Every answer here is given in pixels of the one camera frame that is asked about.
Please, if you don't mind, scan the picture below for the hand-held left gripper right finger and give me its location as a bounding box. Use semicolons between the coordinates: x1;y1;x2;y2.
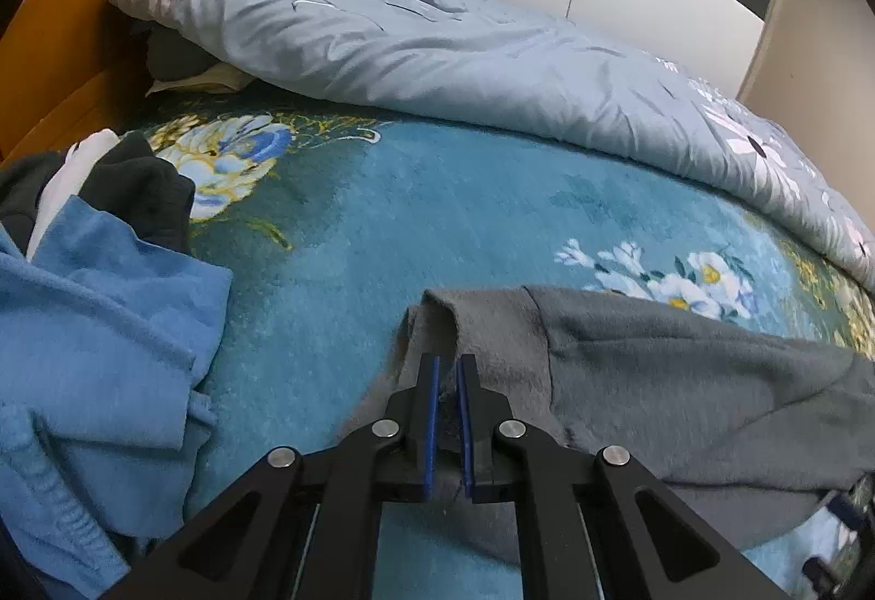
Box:
457;354;794;600

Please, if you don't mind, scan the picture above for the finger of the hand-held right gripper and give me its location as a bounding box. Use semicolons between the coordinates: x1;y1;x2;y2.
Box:
803;477;875;600

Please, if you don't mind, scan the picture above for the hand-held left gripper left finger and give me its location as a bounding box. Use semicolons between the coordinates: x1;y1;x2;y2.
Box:
102;354;442;600

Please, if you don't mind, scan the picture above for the grey sweatshirt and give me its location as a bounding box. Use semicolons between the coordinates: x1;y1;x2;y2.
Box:
355;284;875;567

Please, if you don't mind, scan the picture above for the blue sweatshirt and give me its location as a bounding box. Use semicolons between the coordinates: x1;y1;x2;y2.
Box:
0;196;235;600

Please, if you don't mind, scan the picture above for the teal floral bed blanket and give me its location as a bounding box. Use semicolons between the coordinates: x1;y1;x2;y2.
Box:
116;90;875;600

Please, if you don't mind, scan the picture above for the dark hoodie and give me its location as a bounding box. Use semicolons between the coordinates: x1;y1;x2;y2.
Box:
0;130;198;259

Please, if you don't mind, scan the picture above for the light blue floral quilt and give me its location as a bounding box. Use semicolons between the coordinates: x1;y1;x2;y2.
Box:
106;0;875;293

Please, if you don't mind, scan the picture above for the cream cloth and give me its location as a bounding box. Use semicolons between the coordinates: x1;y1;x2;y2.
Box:
147;63;250;96

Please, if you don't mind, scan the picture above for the white cloth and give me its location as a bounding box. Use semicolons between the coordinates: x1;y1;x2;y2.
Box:
27;128;123;255

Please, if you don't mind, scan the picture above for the dark cloth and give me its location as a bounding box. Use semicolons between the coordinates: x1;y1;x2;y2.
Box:
145;22;213;83

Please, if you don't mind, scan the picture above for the wooden headboard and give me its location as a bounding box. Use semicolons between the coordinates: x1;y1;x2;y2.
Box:
0;0;343;164

